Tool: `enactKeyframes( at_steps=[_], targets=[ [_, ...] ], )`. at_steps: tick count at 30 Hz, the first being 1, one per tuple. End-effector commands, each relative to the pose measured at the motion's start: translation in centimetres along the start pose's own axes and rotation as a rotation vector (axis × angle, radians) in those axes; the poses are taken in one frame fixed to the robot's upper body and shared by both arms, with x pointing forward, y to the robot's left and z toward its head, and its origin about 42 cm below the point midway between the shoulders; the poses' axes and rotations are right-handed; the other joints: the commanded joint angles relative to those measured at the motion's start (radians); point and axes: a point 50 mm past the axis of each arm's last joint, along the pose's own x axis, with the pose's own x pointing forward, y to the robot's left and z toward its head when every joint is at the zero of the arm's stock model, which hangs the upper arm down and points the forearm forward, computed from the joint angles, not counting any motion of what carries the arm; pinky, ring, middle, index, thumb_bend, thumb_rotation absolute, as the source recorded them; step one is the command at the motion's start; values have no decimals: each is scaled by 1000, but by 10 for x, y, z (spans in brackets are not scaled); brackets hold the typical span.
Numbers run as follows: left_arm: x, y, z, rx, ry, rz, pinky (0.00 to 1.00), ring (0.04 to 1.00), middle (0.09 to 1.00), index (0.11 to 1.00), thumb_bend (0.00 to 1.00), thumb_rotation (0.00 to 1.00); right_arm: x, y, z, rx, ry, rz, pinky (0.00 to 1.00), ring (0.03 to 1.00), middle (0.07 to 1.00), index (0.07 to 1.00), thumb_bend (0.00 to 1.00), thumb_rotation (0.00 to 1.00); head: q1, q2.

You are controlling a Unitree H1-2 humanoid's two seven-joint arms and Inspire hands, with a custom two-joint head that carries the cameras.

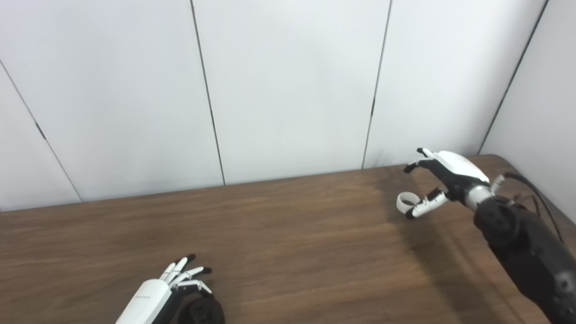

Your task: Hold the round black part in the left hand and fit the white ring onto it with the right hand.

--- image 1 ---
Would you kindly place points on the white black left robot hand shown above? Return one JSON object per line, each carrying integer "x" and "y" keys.
{"x": 146, "y": 299}

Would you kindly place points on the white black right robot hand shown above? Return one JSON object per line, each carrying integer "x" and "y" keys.
{"x": 459, "y": 173}

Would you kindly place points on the round black part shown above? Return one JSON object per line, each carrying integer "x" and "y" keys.
{"x": 202, "y": 312}

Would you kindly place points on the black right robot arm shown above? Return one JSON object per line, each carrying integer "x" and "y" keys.
{"x": 526, "y": 252}

